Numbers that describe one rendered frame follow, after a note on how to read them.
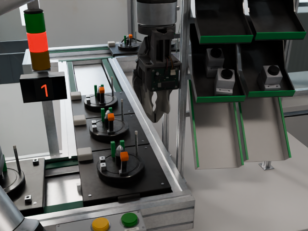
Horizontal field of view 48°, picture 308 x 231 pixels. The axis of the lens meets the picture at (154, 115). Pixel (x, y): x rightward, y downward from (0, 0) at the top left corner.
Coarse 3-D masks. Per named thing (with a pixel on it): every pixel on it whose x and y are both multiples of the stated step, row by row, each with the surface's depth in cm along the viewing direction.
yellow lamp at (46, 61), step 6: (30, 54) 94; (36, 54) 93; (42, 54) 94; (48, 54) 95; (36, 60) 94; (42, 60) 94; (48, 60) 96; (36, 66) 95; (42, 66) 95; (48, 66) 96
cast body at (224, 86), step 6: (222, 72) 91; (228, 72) 91; (234, 72) 92; (216, 78) 94; (222, 78) 91; (228, 78) 90; (234, 78) 91; (216, 84) 92; (222, 84) 91; (228, 84) 91; (216, 90) 92; (222, 90) 92; (228, 90) 92
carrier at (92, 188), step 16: (112, 144) 104; (80, 160) 108; (96, 160) 108; (112, 160) 104; (128, 160) 104; (144, 160) 108; (80, 176) 100; (96, 176) 100; (112, 176) 97; (128, 176) 97; (144, 176) 100; (160, 176) 100; (96, 192) 94; (112, 192) 94; (128, 192) 94; (144, 192) 94; (160, 192) 96
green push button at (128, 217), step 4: (124, 216) 85; (128, 216) 85; (132, 216) 85; (136, 216) 85; (124, 220) 84; (128, 220) 84; (132, 220) 84; (136, 220) 84; (124, 224) 84; (128, 224) 83; (132, 224) 84
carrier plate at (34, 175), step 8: (24, 160) 108; (32, 160) 108; (40, 160) 108; (24, 168) 104; (32, 168) 104; (40, 168) 104; (32, 176) 100; (40, 176) 100; (32, 184) 97; (40, 184) 97; (24, 192) 94; (32, 192) 94; (40, 192) 94; (16, 200) 91; (24, 200) 91; (32, 200) 91; (40, 200) 91; (24, 208) 88; (32, 208) 88; (40, 208) 89
